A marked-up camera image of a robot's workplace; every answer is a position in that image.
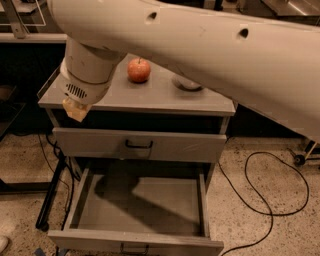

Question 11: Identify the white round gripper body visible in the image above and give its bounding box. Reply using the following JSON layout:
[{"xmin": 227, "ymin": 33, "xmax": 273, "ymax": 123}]
[{"xmin": 60, "ymin": 60, "xmax": 111, "ymax": 105}]

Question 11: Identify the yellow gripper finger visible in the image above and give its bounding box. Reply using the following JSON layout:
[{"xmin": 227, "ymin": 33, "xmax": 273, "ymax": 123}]
[{"xmin": 62, "ymin": 97, "xmax": 91, "ymax": 122}]

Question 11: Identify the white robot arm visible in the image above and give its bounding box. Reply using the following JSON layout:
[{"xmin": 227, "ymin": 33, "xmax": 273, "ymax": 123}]
[{"xmin": 48, "ymin": 0, "xmax": 320, "ymax": 142}]

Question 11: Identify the grey drawer cabinet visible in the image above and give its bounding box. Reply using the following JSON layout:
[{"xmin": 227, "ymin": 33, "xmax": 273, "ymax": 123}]
[{"xmin": 39, "ymin": 60, "xmax": 236, "ymax": 179}]

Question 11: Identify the open grey lower drawer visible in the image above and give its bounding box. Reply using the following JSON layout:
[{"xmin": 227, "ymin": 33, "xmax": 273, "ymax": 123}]
[{"xmin": 48, "ymin": 167, "xmax": 224, "ymax": 256}]

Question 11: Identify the red apple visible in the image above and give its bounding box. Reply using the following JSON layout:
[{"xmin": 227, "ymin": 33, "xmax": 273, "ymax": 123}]
[{"xmin": 127, "ymin": 57, "xmax": 151, "ymax": 83}]

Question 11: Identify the white ceramic bowl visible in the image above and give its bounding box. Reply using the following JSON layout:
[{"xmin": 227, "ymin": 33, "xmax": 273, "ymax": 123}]
[{"xmin": 172, "ymin": 74, "xmax": 202, "ymax": 91}]

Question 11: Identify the black caster wheel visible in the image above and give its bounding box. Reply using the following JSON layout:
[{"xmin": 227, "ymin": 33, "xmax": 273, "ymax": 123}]
[{"xmin": 294, "ymin": 154, "xmax": 306, "ymax": 166}]

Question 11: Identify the black table leg frame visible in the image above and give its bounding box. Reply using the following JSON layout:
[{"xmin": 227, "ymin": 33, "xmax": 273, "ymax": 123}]
[{"xmin": 0, "ymin": 155, "xmax": 65, "ymax": 232}]

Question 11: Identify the white horizontal rail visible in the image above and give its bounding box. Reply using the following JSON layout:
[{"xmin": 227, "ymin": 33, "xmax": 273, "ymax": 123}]
[{"xmin": 0, "ymin": 33, "xmax": 67, "ymax": 44}]

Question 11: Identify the black floor cable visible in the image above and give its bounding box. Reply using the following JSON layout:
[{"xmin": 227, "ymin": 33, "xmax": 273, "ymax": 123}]
[{"xmin": 217, "ymin": 151, "xmax": 311, "ymax": 256}]

